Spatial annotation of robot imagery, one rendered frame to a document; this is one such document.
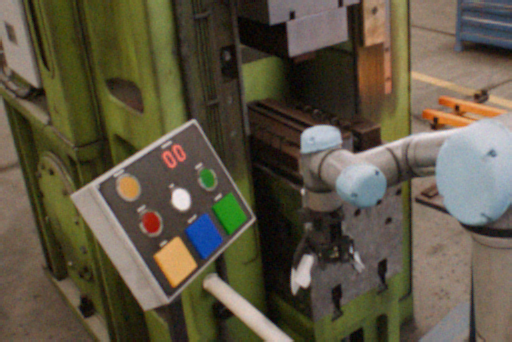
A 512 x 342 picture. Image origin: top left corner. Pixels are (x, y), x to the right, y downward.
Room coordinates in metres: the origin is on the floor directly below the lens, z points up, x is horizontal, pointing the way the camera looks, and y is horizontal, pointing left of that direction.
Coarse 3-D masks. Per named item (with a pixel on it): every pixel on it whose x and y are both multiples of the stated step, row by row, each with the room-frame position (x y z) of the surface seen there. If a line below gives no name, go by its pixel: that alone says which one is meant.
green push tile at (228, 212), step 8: (224, 200) 1.34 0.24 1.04; (232, 200) 1.36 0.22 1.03; (216, 208) 1.31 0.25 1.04; (224, 208) 1.32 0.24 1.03; (232, 208) 1.34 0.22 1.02; (240, 208) 1.36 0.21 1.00; (216, 216) 1.30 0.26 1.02; (224, 216) 1.31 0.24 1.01; (232, 216) 1.32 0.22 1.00; (240, 216) 1.34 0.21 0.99; (224, 224) 1.29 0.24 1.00; (232, 224) 1.31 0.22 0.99; (240, 224) 1.33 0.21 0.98; (232, 232) 1.30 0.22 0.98
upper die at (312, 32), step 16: (240, 16) 1.82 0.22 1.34; (304, 16) 1.69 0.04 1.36; (320, 16) 1.72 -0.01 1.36; (336, 16) 1.75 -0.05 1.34; (240, 32) 1.83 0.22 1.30; (256, 32) 1.76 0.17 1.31; (272, 32) 1.70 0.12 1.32; (288, 32) 1.65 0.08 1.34; (304, 32) 1.68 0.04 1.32; (320, 32) 1.71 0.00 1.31; (336, 32) 1.75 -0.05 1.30; (272, 48) 1.71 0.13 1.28; (288, 48) 1.65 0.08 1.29; (304, 48) 1.68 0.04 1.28; (320, 48) 1.71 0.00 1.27
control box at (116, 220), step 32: (192, 128) 1.42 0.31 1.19; (128, 160) 1.25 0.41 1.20; (160, 160) 1.29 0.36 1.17; (192, 160) 1.36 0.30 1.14; (96, 192) 1.14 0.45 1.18; (160, 192) 1.24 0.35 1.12; (192, 192) 1.30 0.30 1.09; (224, 192) 1.36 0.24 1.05; (96, 224) 1.15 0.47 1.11; (128, 224) 1.14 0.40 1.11; (160, 224) 1.19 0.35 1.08; (128, 256) 1.12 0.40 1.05; (192, 256) 1.19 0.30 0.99; (160, 288) 1.09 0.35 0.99
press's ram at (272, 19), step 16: (240, 0) 1.72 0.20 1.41; (256, 0) 1.66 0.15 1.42; (272, 0) 1.63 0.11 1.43; (288, 0) 1.66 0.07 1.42; (304, 0) 1.69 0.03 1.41; (320, 0) 1.72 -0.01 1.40; (336, 0) 1.75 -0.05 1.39; (352, 0) 1.79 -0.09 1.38; (256, 16) 1.66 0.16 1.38; (272, 16) 1.62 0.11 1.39; (288, 16) 1.65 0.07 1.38
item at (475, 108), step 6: (444, 96) 2.04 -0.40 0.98; (438, 102) 2.03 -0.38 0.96; (444, 102) 2.01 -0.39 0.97; (450, 102) 2.00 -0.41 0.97; (456, 102) 1.98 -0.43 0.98; (462, 102) 1.98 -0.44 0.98; (468, 102) 1.98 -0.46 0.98; (462, 108) 1.97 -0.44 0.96; (468, 108) 1.95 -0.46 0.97; (474, 108) 1.94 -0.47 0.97; (480, 108) 1.92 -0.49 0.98; (486, 108) 1.92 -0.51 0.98; (492, 108) 1.92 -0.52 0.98; (480, 114) 1.92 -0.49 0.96; (486, 114) 1.91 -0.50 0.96; (492, 114) 1.89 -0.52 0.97; (498, 114) 1.88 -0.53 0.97
